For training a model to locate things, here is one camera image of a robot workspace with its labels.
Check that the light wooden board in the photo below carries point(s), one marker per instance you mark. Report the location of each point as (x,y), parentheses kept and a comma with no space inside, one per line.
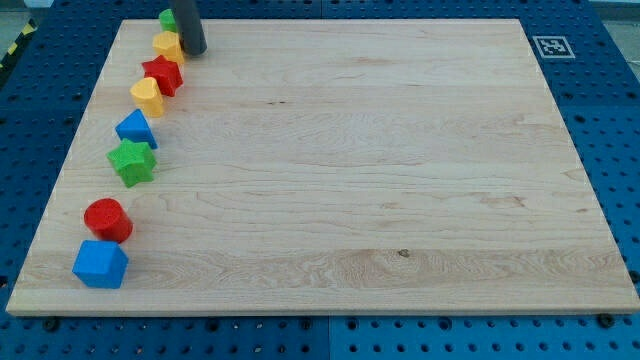
(336,167)

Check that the red star block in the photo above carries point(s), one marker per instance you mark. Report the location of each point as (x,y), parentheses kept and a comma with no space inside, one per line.
(166,73)

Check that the green star block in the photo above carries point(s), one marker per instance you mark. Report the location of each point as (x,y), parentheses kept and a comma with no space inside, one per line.
(133,162)

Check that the blue triangle block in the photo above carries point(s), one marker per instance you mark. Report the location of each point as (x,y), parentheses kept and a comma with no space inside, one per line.
(136,128)

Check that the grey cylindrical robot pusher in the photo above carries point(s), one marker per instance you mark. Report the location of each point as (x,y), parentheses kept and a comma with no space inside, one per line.
(189,26)

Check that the yellow heart block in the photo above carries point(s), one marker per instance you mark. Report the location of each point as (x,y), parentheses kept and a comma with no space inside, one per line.
(148,97)

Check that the yellow hexagon block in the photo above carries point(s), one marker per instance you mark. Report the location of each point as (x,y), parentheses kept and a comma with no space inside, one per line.
(167,44)

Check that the red cylinder block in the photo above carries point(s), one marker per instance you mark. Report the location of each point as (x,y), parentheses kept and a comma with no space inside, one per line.
(107,221)

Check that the green block at top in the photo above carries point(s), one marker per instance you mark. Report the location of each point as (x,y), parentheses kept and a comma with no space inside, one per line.
(167,21)

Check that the blue cube block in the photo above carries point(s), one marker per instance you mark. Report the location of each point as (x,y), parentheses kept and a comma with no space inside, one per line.
(100,264)

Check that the white fiducial marker tag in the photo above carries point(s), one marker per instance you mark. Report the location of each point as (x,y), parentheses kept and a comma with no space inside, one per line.
(553,47)

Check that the black bolt bottom left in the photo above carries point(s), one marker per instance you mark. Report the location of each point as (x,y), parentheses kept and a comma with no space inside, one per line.
(51,324)

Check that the black bolt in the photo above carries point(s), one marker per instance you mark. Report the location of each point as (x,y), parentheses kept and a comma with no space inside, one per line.
(51,324)
(605,320)

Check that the black bolt bottom right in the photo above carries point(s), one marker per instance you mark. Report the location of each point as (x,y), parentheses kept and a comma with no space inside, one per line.
(605,320)

